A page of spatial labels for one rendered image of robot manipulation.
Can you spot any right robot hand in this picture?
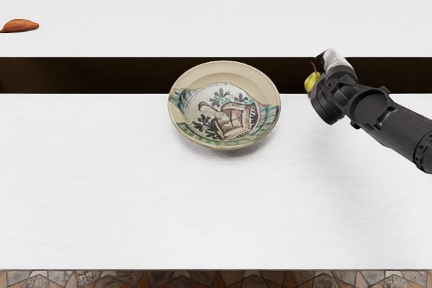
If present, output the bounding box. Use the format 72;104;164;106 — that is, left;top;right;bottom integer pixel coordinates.
314;48;354;78

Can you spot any yellow-green pear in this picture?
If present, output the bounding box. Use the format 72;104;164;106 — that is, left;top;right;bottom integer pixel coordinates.
304;61;322;94

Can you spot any patterned ceramic plate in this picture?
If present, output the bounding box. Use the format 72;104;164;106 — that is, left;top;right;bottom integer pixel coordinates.
167;61;282;150

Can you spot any orange-brown pointed fruit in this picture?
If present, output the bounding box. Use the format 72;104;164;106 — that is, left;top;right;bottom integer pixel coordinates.
0;18;41;34

